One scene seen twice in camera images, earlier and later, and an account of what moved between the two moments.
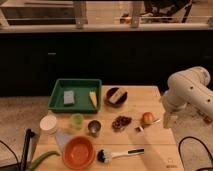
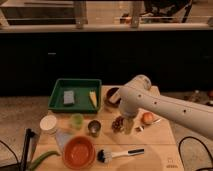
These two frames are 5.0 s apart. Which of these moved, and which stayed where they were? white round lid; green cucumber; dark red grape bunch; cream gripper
Moved: cream gripper
Stayed: green cucumber; white round lid; dark red grape bunch
